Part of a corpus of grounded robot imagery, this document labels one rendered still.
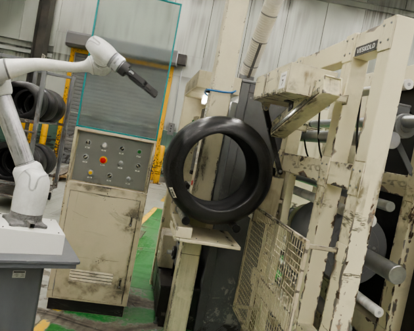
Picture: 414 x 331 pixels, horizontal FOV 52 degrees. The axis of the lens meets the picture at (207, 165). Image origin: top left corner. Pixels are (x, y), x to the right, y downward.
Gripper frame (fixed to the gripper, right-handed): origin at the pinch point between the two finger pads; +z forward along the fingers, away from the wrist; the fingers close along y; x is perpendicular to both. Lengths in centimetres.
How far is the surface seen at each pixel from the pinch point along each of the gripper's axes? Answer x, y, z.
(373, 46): 71, 49, 68
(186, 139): -8.9, 4.2, 29.8
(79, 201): -78, -73, 1
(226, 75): 42, -28, 25
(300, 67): 49, 32, 50
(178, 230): -49, -2, 57
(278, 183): 10, -30, 92
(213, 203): -24, -29, 67
